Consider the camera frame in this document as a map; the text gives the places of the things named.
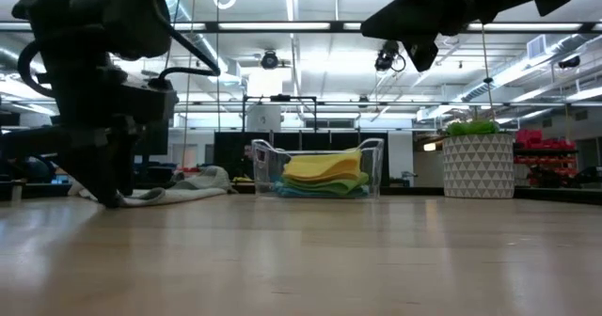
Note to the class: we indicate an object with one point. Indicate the black ceiling device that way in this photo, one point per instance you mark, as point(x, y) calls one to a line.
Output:
point(569, 62)

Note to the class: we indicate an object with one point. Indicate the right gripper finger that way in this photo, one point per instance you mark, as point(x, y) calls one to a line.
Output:
point(400, 17)

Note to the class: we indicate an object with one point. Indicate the black bar with light strips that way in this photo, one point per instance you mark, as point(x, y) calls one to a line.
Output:
point(273, 26)

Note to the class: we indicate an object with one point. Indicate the succulent in patterned white pot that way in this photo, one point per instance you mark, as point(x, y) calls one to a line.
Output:
point(480, 165)

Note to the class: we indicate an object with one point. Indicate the black background rig frame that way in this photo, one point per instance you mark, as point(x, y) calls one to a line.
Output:
point(280, 98)

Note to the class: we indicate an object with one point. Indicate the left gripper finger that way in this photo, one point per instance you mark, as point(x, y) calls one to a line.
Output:
point(103, 175)

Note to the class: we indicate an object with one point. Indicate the grey microfiber towel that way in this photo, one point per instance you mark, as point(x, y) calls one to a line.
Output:
point(188, 191)

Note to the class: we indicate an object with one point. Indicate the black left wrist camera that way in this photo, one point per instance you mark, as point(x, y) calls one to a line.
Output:
point(141, 20)

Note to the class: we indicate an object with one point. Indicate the black round camera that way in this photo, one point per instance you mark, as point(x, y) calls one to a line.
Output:
point(269, 59)

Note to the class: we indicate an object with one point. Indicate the red storage bins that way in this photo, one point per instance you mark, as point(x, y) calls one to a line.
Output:
point(541, 139)

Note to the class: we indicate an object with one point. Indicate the green microfiber towel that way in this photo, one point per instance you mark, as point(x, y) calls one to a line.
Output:
point(338, 184)

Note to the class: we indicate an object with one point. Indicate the yellow microfiber towel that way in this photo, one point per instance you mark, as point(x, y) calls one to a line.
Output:
point(320, 165)

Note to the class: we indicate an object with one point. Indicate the black mounted camera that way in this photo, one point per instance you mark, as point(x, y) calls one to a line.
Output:
point(386, 57)

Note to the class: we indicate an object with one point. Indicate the clear plastic bin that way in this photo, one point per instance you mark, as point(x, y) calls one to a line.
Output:
point(263, 165)

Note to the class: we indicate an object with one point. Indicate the black monitor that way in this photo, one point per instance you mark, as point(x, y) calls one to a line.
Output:
point(155, 139)

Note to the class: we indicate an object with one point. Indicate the blue microfiber towel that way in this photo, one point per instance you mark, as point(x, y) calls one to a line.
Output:
point(320, 193)

